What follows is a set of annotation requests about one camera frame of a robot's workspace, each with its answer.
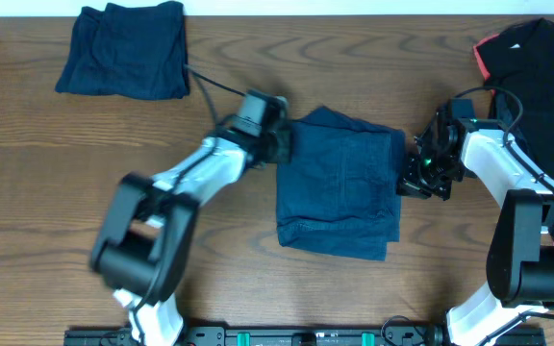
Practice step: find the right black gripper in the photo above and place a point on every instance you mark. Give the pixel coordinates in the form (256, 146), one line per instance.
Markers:
(409, 185)

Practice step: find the black shirt with red trim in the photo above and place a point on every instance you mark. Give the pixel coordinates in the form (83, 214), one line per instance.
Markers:
(521, 60)

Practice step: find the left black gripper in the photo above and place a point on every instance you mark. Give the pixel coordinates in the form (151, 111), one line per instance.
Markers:
(286, 152)

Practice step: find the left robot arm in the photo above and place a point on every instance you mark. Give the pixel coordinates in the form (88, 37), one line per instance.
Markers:
(142, 247)

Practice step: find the blue denim shorts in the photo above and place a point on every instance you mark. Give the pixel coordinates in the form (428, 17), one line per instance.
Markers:
(338, 194)

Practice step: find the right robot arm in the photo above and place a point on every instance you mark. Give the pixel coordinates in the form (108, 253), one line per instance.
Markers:
(520, 263)

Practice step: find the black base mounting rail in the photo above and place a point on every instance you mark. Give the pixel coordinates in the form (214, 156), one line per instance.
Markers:
(402, 334)

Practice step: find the folded dark navy garment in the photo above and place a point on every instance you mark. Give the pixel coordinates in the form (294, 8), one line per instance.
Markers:
(140, 53)

